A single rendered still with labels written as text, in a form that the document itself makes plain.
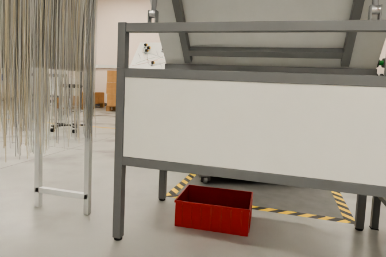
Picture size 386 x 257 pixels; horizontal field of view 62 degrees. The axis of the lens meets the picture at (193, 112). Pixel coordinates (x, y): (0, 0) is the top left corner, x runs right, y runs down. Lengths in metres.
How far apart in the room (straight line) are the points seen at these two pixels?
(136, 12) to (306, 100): 8.97
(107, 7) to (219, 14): 8.84
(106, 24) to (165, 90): 9.07
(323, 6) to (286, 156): 0.77
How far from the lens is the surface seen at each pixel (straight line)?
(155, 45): 7.14
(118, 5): 10.33
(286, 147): 1.31
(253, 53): 1.81
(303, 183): 1.33
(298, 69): 1.87
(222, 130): 1.32
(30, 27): 1.41
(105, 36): 10.36
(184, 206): 1.72
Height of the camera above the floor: 0.73
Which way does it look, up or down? 5 degrees down
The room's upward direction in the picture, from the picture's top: 3 degrees clockwise
